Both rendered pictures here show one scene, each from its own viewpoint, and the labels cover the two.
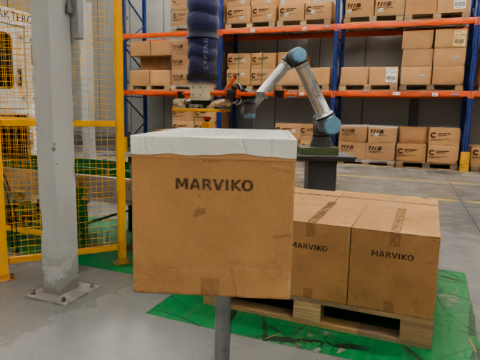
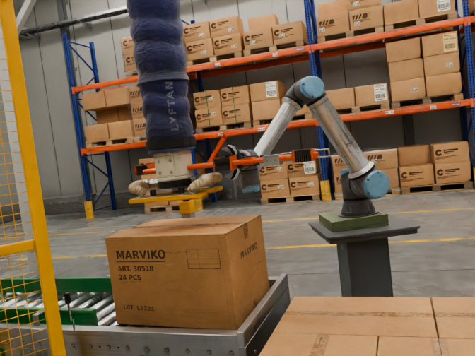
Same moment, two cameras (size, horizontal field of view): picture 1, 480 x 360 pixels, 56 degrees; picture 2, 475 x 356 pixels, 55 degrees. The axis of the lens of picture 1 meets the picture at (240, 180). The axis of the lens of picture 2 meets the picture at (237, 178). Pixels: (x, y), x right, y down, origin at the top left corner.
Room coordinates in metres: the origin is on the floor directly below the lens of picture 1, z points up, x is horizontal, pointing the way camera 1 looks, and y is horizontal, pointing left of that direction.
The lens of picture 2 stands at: (1.25, 0.11, 1.29)
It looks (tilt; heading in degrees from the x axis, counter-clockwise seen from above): 4 degrees down; 357
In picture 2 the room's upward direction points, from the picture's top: 7 degrees counter-clockwise
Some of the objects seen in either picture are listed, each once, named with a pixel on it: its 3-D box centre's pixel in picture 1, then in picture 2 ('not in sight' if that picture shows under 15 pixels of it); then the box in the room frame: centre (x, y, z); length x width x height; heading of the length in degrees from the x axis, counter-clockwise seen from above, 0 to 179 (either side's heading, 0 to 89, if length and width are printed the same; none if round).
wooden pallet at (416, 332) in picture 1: (326, 279); not in sight; (2.65, -0.55, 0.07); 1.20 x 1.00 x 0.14; 67
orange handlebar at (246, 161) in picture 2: (233, 94); (223, 162); (3.38, 0.06, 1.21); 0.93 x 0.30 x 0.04; 68
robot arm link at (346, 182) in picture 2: (322, 124); (355, 181); (3.81, -0.68, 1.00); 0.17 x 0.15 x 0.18; 10
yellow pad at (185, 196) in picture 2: (196, 108); (167, 194); (3.25, 0.33, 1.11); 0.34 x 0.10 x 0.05; 68
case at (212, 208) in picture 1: (224, 196); not in sight; (1.38, 0.05, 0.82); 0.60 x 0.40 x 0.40; 176
